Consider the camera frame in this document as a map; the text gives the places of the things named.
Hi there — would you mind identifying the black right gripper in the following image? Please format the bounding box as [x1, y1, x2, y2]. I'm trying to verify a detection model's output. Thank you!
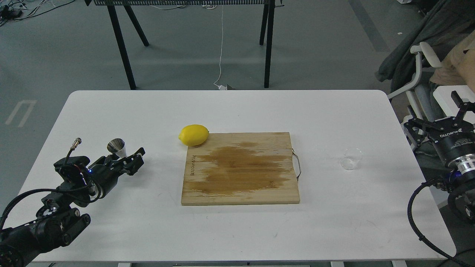
[403, 90, 475, 167]

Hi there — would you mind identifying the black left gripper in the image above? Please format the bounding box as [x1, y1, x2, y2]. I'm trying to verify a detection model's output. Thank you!
[80, 147, 145, 202]

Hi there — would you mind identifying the steel jigger measuring cup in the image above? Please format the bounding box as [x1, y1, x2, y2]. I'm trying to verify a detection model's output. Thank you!
[107, 138, 127, 158]

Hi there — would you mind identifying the clear glass cup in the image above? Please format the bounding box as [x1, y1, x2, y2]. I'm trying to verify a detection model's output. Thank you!
[340, 147, 363, 171]

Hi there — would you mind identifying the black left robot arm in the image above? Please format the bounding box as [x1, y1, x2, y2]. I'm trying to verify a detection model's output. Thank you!
[1, 138, 145, 267]

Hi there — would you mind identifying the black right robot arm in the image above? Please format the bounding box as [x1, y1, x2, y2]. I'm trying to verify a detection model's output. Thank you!
[403, 90, 475, 267]

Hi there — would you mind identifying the white office chair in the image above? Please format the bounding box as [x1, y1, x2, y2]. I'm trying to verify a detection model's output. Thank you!
[387, 42, 475, 126]

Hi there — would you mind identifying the yellow lemon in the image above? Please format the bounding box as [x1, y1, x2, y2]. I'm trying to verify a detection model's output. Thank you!
[178, 124, 209, 146]

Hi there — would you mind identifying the grey jacket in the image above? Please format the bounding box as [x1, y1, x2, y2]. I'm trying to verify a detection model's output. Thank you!
[375, 0, 475, 92]

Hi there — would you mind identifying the wooden cutting board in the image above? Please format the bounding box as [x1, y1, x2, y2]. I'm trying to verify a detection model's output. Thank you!
[181, 132, 300, 206]

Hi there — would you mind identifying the white cable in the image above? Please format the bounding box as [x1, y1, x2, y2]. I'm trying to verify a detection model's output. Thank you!
[213, 4, 228, 90]

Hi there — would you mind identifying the black cable bundle on floor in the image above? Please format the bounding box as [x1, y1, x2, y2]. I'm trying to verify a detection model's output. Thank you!
[0, 0, 76, 27]

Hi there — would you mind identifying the black metal frame table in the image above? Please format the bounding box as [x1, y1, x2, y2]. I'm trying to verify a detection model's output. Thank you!
[84, 0, 284, 90]

